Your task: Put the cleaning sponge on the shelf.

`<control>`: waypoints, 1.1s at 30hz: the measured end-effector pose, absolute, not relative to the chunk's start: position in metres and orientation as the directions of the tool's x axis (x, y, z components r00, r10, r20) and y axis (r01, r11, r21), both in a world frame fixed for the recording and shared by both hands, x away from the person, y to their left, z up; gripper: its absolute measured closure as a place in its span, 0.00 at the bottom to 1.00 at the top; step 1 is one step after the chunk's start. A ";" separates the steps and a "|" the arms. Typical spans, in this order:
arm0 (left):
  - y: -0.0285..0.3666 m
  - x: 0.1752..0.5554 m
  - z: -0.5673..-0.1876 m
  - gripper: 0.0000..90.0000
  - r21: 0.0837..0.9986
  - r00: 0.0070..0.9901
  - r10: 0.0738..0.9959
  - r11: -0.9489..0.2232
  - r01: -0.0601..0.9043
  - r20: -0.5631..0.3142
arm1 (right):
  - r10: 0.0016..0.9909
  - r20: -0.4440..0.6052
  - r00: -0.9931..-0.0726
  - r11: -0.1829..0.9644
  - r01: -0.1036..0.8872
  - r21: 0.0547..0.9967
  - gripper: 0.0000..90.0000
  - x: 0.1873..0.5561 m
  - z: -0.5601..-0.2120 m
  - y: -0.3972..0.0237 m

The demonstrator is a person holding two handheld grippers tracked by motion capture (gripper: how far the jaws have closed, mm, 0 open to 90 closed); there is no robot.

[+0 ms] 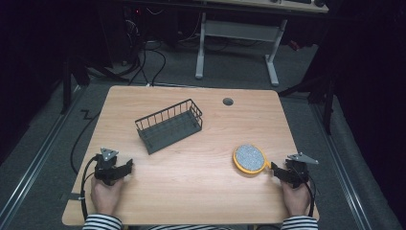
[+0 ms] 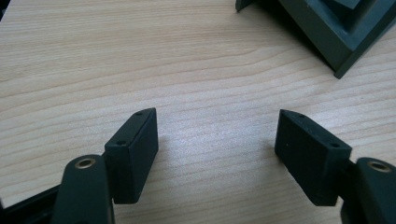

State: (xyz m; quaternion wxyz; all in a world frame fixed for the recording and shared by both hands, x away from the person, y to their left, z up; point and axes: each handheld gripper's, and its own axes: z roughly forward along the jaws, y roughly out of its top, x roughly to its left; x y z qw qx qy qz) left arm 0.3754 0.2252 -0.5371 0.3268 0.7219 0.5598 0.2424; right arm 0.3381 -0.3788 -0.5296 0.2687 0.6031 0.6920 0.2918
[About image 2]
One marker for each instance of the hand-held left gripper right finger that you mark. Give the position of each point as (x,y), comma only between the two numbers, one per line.
(314,161)

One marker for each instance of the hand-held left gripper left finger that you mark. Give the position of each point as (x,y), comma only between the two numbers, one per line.
(132,161)

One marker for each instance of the dark green plastic organizer box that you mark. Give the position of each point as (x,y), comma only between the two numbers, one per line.
(337,34)

